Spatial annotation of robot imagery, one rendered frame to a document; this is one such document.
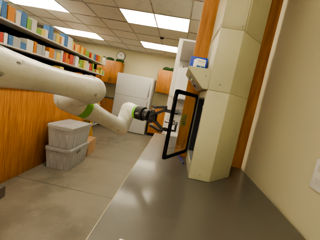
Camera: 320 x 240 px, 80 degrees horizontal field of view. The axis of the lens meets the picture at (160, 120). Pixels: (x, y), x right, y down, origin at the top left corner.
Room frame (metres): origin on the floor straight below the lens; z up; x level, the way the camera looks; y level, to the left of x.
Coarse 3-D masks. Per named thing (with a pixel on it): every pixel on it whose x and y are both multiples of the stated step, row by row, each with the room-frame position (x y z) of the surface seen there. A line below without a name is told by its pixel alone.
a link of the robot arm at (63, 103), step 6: (54, 96) 0.88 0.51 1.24; (60, 96) 0.87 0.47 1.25; (54, 102) 0.89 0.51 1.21; (60, 102) 0.87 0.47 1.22; (66, 102) 0.86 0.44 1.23; (60, 108) 0.89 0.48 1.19; (66, 108) 0.89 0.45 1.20; (72, 108) 0.90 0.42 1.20; (78, 108) 0.92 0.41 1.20; (84, 108) 0.95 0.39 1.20; (90, 108) 0.98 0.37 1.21; (72, 114) 0.96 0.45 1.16; (78, 114) 0.95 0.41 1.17; (84, 114) 0.97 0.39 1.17
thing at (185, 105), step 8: (184, 96) 1.10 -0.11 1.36; (176, 104) 1.04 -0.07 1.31; (184, 104) 1.12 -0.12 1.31; (192, 104) 1.22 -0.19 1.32; (176, 112) 1.05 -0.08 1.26; (184, 112) 1.14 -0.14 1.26; (192, 112) 1.24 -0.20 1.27; (176, 120) 1.07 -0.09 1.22; (184, 120) 1.16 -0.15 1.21; (168, 128) 1.01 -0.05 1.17; (176, 128) 1.09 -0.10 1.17; (184, 128) 1.18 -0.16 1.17; (176, 136) 1.10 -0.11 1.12; (184, 136) 1.20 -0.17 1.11; (176, 144) 1.12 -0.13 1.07; (184, 144) 1.22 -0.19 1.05; (168, 152) 1.05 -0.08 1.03
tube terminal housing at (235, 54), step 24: (216, 48) 0.96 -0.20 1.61; (240, 48) 0.95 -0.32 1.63; (216, 72) 0.96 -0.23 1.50; (240, 72) 0.99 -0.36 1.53; (216, 96) 0.96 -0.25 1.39; (240, 96) 1.03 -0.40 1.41; (216, 120) 0.95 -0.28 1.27; (240, 120) 1.07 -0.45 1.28; (216, 144) 0.95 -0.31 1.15; (192, 168) 0.96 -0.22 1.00; (216, 168) 0.98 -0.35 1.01
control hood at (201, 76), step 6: (192, 66) 0.97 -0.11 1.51; (186, 72) 1.20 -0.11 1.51; (192, 72) 0.97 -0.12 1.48; (198, 72) 0.96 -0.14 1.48; (204, 72) 0.96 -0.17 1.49; (210, 72) 0.96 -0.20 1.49; (198, 78) 0.96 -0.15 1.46; (204, 78) 0.96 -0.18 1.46; (198, 84) 1.01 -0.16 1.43; (204, 84) 0.96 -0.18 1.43; (198, 90) 1.18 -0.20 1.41
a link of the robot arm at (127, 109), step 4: (124, 104) 1.27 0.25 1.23; (128, 104) 1.27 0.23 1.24; (132, 104) 1.27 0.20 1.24; (124, 108) 1.25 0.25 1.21; (128, 108) 1.25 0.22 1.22; (132, 108) 1.24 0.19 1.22; (120, 112) 1.26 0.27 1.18; (124, 112) 1.25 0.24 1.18; (128, 112) 1.24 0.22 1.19; (132, 112) 1.23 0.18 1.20; (120, 116) 1.24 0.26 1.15; (124, 116) 1.24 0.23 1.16; (128, 116) 1.24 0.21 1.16; (132, 116) 1.24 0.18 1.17
